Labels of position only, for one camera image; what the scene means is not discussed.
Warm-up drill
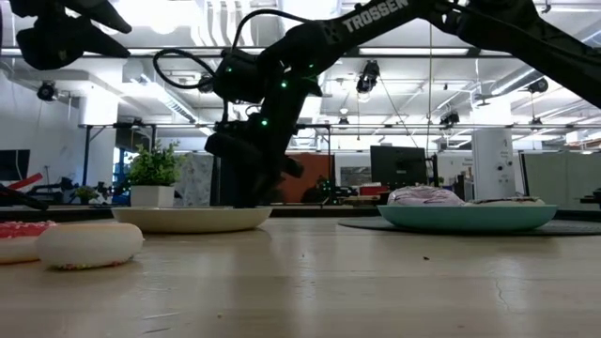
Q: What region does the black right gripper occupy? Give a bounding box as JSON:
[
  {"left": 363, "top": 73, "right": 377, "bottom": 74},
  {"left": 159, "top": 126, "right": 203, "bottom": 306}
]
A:
[{"left": 204, "top": 93, "right": 307, "bottom": 209}]

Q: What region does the black overhead frame beam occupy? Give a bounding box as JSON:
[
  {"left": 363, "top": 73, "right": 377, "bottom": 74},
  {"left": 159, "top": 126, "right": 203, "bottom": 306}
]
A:
[{"left": 0, "top": 46, "right": 476, "bottom": 59}]

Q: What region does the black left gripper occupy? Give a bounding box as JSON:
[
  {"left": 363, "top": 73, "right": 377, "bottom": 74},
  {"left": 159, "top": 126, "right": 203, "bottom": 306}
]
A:
[{"left": 8, "top": 0, "right": 133, "bottom": 72}]

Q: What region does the black computer monitor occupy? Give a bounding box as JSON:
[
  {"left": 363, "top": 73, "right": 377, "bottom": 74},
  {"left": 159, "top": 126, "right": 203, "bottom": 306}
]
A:
[{"left": 369, "top": 145, "right": 427, "bottom": 192}]

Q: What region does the dark panel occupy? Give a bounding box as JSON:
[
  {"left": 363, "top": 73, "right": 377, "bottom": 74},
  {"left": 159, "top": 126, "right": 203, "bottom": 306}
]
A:
[{"left": 213, "top": 157, "right": 236, "bottom": 207}]

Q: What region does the black background frame rail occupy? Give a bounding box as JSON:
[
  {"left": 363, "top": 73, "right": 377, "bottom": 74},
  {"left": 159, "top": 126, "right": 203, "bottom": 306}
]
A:
[{"left": 78, "top": 122, "right": 601, "bottom": 132}]

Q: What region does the small green plant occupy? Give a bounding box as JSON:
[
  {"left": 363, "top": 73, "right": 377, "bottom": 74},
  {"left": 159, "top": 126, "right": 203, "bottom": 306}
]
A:
[{"left": 74, "top": 185, "right": 98, "bottom": 206}]

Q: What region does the large green plant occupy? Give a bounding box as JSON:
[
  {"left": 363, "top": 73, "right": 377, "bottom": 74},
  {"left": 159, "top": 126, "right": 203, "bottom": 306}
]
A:
[{"left": 122, "top": 140, "right": 182, "bottom": 188}]

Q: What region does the dark wall screen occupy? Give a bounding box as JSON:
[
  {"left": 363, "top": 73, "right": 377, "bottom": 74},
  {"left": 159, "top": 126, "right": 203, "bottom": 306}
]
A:
[{"left": 0, "top": 148, "right": 31, "bottom": 182}]

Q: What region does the teal plate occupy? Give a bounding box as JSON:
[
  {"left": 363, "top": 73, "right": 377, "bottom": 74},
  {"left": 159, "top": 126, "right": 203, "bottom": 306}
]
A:
[{"left": 377, "top": 204, "right": 559, "bottom": 232}]

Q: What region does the black hanging ceiling camera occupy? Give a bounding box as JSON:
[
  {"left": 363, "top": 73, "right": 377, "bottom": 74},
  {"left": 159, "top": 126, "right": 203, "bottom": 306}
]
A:
[{"left": 355, "top": 59, "right": 381, "bottom": 95}]

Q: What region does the patterned grey panel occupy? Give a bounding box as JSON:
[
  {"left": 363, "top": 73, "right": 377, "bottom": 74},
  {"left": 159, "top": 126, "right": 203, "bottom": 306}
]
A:
[{"left": 174, "top": 153, "right": 215, "bottom": 207}]

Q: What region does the dark round mat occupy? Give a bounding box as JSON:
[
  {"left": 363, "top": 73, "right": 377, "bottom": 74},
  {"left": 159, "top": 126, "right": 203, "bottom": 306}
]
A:
[{"left": 337, "top": 215, "right": 601, "bottom": 237}]

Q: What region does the grey green partition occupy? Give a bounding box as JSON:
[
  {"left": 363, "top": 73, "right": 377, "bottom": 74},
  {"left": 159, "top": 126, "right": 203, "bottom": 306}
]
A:
[{"left": 519, "top": 150, "right": 601, "bottom": 210}]

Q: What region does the red sprinkled donut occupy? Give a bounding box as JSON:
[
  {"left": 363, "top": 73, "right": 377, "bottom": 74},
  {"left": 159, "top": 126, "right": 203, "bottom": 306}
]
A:
[{"left": 0, "top": 221, "right": 58, "bottom": 265}]

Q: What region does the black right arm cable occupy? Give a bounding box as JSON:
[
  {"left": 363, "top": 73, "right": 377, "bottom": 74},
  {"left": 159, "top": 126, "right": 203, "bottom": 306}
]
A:
[{"left": 151, "top": 8, "right": 312, "bottom": 91}]

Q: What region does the thin hanging cable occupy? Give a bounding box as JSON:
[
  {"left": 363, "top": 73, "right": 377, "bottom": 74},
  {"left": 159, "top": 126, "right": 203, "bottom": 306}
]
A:
[{"left": 425, "top": 23, "right": 433, "bottom": 152}]

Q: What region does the white plant pot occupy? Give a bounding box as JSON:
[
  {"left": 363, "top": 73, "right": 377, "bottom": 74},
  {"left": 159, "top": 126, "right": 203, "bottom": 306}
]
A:
[{"left": 130, "top": 185, "right": 176, "bottom": 208}]

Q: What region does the white column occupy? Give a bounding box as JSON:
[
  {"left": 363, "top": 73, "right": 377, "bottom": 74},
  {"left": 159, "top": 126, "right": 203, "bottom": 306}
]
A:
[{"left": 471, "top": 127, "right": 517, "bottom": 203}]

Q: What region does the pink frosted donut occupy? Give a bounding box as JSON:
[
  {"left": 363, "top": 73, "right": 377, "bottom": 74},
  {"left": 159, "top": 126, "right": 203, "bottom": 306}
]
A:
[{"left": 387, "top": 185, "right": 466, "bottom": 207}]

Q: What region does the person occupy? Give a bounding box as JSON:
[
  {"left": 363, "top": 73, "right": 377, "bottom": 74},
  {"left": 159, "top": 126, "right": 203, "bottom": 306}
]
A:
[{"left": 302, "top": 176, "right": 331, "bottom": 204}]

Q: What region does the orange partition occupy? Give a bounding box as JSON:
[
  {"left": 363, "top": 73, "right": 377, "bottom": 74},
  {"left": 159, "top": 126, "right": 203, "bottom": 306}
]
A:
[{"left": 281, "top": 152, "right": 335, "bottom": 204}]

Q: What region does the cream plate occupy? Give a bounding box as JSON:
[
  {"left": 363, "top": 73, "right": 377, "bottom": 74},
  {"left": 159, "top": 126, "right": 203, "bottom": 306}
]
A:
[{"left": 111, "top": 206, "right": 273, "bottom": 235}]

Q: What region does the plain white donut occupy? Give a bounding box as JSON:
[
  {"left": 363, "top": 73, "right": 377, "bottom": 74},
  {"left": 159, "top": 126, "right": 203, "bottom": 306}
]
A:
[{"left": 36, "top": 221, "right": 145, "bottom": 271}]

